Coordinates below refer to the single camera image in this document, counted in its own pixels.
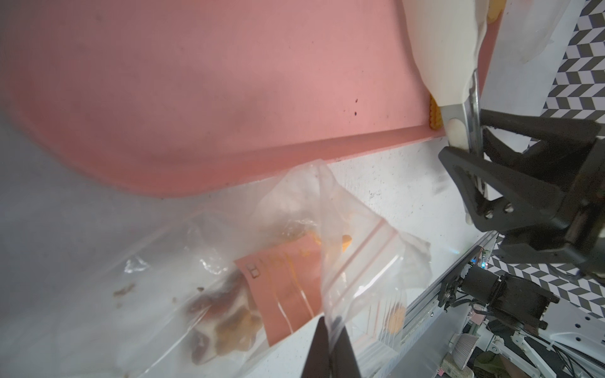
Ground brown star cookie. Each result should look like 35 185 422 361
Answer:
187 271 263 365

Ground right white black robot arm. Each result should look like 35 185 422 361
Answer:
438 110 604 337

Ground steel tongs with white tips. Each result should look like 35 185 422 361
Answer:
401 0 488 223

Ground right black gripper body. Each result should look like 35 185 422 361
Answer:
497 132 604 279

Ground pink plastic tray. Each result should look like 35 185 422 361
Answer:
0 0 502 198

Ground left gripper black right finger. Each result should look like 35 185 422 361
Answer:
332 328 361 378

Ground aluminium front rail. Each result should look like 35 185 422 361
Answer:
364 232 498 377

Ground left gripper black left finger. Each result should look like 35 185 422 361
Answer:
301 317 330 378

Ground clear resealable bag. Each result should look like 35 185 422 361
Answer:
82 162 432 377
498 0 570 64

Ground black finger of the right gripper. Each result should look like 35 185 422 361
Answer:
439 146 567 233
480 110 601 175

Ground round cracker cookie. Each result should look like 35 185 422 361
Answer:
384 304 406 335

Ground square yellow cracker bottom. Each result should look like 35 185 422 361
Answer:
429 96 444 130

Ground orange cookie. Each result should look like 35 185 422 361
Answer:
283 221 353 254

